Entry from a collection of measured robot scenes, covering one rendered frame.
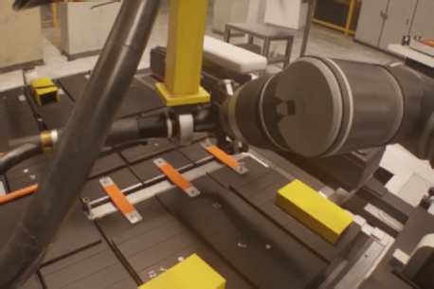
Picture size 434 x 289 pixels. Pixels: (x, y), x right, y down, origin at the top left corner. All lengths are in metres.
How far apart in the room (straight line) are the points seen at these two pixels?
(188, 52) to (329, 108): 0.31
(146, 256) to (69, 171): 0.36
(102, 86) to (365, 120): 0.24
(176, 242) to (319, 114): 0.36
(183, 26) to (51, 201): 0.39
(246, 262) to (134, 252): 0.19
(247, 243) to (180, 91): 0.29
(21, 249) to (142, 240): 0.37
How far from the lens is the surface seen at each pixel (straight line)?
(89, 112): 0.21
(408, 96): 0.40
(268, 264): 0.56
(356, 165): 0.75
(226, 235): 0.59
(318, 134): 0.31
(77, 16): 5.00
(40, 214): 0.22
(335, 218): 0.65
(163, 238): 0.58
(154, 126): 0.58
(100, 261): 0.55
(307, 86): 0.32
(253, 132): 0.42
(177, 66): 0.54
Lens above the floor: 1.44
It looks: 31 degrees down
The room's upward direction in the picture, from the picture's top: 7 degrees clockwise
